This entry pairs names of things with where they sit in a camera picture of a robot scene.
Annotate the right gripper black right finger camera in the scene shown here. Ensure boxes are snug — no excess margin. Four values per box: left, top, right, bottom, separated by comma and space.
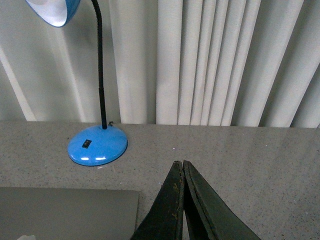
183, 160, 259, 240

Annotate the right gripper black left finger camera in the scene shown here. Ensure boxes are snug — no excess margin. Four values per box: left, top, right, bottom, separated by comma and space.
131, 161, 185, 240

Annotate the grey laptop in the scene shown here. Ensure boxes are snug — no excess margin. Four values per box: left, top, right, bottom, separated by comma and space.
0, 187, 139, 240

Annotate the blue desk lamp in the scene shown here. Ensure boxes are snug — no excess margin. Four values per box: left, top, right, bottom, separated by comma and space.
26, 0, 128, 167

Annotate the white curtain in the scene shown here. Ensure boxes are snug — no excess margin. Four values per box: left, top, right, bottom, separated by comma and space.
0, 0, 320, 128

